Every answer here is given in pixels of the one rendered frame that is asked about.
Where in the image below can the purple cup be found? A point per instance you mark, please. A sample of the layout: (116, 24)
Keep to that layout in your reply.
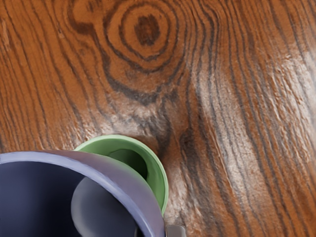
(128, 180)

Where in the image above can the green cup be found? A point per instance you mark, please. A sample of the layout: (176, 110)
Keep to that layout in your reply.
(155, 170)

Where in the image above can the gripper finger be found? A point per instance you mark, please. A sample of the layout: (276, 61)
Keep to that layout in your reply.
(175, 231)

